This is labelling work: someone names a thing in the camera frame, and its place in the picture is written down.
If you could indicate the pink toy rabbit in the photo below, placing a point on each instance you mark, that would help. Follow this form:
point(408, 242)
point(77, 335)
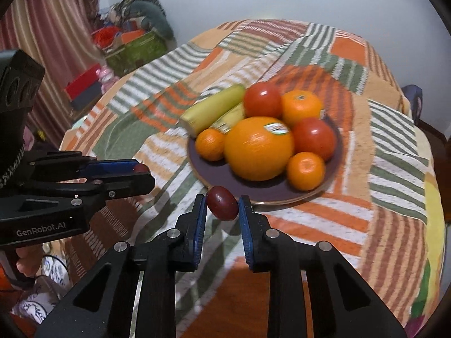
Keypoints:
point(106, 77)

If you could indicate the person's left hand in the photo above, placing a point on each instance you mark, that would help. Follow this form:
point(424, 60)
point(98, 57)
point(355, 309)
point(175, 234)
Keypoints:
point(28, 254)

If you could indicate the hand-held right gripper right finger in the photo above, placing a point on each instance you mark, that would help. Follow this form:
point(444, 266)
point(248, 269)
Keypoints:
point(246, 234)

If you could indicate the red plastic bag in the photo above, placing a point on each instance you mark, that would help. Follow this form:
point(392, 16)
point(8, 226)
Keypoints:
point(105, 37)

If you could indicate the medium orange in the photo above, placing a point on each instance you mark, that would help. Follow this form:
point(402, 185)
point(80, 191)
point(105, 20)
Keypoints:
point(301, 107)

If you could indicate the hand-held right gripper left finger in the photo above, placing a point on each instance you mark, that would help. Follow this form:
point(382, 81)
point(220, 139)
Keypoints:
point(201, 232)

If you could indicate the floral cloth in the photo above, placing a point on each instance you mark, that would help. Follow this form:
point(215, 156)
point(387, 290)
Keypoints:
point(38, 299)

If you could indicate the large orange with sticker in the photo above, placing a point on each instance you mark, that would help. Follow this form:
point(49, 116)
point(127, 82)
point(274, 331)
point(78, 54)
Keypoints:
point(259, 151)

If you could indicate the small tangerine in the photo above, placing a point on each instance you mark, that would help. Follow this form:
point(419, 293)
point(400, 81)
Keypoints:
point(305, 170)
point(210, 144)

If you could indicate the striped patchwork blanket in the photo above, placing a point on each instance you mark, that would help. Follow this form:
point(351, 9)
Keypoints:
point(370, 169)

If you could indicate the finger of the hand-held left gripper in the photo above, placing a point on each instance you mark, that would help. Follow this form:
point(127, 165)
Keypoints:
point(127, 186)
point(109, 168)

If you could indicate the grey plush toy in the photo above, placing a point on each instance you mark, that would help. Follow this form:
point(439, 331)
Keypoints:
point(155, 16)

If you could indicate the dark box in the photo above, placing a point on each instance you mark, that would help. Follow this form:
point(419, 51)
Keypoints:
point(86, 100)

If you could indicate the green storage box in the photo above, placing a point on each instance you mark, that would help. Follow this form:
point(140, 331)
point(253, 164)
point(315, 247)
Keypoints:
point(137, 51)

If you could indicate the striped brown curtain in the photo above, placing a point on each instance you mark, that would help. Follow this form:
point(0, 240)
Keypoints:
point(45, 24)

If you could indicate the dark red cherry tomato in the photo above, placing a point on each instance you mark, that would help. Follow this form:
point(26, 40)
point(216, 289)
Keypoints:
point(141, 167)

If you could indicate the blue chair back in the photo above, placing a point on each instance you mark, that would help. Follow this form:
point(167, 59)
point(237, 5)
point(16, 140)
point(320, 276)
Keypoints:
point(413, 102)

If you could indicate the dark red grape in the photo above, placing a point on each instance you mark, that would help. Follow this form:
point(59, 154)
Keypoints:
point(221, 202)

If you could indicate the red box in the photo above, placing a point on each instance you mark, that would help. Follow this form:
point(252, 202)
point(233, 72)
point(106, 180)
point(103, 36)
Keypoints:
point(82, 81)

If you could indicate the purple plate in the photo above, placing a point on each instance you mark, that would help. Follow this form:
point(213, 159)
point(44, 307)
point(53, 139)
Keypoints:
point(267, 190)

